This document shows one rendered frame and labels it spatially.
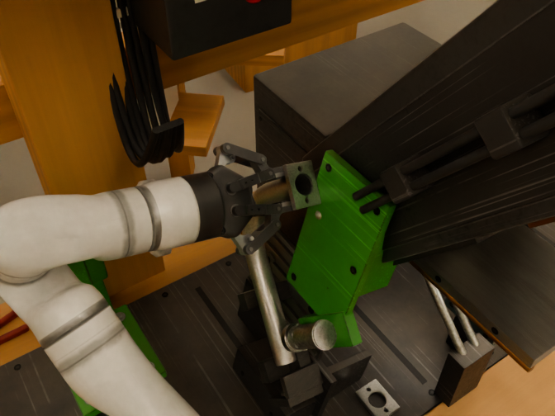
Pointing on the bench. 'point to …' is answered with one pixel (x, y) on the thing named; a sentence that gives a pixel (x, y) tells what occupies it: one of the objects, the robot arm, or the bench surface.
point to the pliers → (11, 330)
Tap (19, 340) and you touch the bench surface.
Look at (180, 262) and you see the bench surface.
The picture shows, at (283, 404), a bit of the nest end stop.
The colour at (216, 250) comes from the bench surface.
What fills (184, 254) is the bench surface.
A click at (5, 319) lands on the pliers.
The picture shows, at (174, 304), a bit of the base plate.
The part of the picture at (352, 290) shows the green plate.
